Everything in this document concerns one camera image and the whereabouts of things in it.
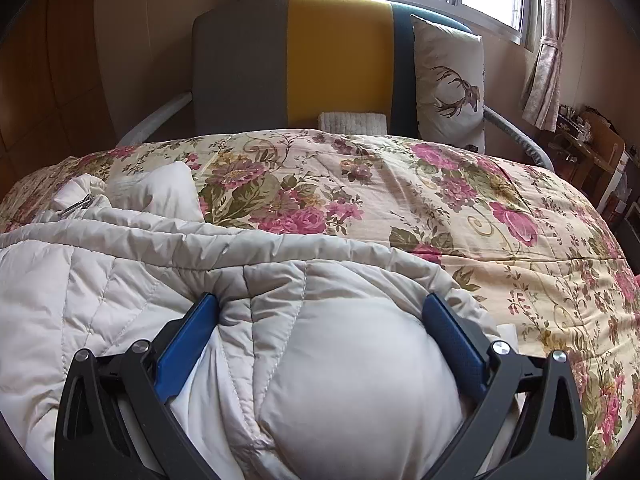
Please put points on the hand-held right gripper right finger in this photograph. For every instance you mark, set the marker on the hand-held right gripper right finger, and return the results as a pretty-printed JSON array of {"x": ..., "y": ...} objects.
[{"x": 457, "y": 340}]

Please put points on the beige quilted down jacket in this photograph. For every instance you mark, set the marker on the beige quilted down jacket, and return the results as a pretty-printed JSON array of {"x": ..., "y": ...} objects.
[{"x": 350, "y": 360}]

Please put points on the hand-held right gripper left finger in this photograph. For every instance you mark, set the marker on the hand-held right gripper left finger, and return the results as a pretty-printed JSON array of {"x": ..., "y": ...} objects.
[{"x": 185, "y": 345}]

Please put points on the grey bed rail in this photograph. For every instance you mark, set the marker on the grey bed rail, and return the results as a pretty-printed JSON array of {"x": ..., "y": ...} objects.
[
  {"x": 150, "y": 120},
  {"x": 522, "y": 137}
]

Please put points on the white knitted cloth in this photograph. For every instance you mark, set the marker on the white knitted cloth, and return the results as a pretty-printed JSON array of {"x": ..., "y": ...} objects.
[{"x": 352, "y": 122}]

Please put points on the white deer print pillow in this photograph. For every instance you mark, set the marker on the white deer print pillow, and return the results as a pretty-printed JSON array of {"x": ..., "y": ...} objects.
[{"x": 450, "y": 85}]

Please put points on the patterned beige curtain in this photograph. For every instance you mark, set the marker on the patterned beige curtain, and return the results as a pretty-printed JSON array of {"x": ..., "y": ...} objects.
[{"x": 547, "y": 75}]

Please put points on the wooden wardrobe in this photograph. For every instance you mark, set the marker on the wooden wardrobe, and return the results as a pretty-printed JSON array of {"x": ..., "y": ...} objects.
[{"x": 50, "y": 70}]

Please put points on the white cardboard box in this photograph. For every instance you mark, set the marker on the white cardboard box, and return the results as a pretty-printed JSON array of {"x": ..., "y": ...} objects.
[{"x": 614, "y": 180}]

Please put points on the grey yellow teal headboard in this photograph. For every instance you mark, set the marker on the grey yellow teal headboard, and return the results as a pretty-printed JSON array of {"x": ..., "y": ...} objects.
[{"x": 330, "y": 60}]

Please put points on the floral quilt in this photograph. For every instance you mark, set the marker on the floral quilt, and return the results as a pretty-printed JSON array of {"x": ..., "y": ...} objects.
[{"x": 400, "y": 185}]

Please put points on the wooden desk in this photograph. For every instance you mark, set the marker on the wooden desk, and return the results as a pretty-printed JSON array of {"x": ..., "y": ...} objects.
[{"x": 585, "y": 155}]

